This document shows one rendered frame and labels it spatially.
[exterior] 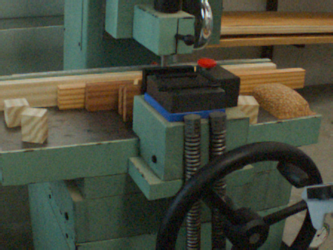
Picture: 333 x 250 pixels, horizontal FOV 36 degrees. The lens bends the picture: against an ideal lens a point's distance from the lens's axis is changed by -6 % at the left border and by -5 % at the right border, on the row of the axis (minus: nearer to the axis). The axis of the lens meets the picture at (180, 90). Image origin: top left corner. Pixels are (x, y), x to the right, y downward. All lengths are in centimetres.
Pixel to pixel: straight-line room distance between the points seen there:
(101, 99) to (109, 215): 21
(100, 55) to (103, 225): 41
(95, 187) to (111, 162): 5
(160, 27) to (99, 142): 23
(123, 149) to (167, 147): 11
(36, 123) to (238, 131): 31
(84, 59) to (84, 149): 36
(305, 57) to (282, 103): 321
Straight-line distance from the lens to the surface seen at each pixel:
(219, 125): 78
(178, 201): 71
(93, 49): 116
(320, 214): 70
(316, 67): 431
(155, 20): 95
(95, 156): 85
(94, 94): 96
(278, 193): 106
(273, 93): 103
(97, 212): 90
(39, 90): 97
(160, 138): 78
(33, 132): 83
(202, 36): 112
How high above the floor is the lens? 125
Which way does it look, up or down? 19 degrees down
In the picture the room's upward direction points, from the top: 4 degrees clockwise
